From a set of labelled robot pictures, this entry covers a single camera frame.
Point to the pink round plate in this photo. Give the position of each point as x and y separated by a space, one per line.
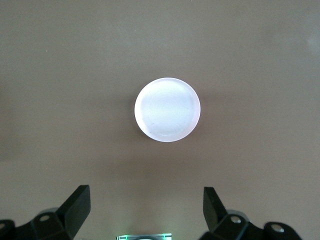
167 110

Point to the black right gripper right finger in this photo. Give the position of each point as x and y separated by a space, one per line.
217 220

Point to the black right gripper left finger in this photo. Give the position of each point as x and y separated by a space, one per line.
72 212

